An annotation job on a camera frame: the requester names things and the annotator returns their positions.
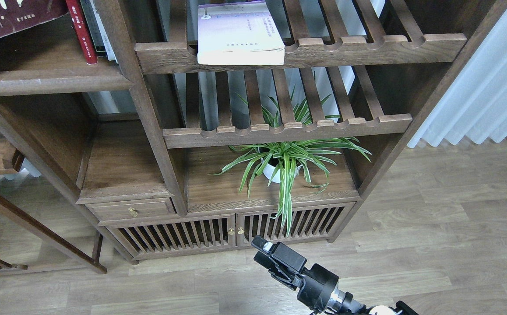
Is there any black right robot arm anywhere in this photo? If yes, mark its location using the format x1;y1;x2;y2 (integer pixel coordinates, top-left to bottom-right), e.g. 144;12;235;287
251;235;416;315

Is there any dark wooden bookshelf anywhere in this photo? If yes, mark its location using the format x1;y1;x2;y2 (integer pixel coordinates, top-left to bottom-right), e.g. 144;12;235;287
0;0;507;262

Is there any small wooden drawer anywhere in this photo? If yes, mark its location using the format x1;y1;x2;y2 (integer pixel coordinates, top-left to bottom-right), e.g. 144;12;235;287
87;198;175;221

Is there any dark green upright book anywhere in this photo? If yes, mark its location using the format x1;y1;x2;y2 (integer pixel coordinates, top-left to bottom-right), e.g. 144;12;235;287
80;0;107;56

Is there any white plant pot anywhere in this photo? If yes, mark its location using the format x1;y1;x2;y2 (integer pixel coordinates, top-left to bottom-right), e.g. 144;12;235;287
262;159;303;187

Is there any left slatted cabinet door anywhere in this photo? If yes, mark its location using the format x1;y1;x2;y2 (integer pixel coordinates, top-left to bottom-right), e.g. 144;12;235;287
107;214;236;261

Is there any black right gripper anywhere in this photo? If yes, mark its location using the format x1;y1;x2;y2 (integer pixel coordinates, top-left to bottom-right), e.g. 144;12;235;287
251;235;340;313

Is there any red paperback book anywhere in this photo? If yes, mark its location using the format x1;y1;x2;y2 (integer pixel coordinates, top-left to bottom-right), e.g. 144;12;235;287
65;0;98;65

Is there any maroon book with white characters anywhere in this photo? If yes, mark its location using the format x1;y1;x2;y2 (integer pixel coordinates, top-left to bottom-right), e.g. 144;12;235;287
0;0;69;38

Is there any right slatted cabinet door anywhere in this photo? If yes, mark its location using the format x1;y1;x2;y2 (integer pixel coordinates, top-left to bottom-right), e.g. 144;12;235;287
236;202;355;248

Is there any slatted cabinet door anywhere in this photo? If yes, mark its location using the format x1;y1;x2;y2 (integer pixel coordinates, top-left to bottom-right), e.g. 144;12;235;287
107;214;236;261
236;202;355;248

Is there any white sheer curtain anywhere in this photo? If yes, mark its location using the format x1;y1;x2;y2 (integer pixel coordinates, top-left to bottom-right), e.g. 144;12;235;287
408;10;507;148

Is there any lavender white paperback book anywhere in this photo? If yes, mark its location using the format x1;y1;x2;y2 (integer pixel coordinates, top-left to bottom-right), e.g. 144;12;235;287
197;0;285;66

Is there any white upright book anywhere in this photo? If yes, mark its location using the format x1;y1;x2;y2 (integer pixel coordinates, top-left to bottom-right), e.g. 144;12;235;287
90;0;118;63

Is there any green spider plant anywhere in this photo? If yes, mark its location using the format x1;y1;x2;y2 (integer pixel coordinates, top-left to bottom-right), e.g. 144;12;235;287
211;83;373;237

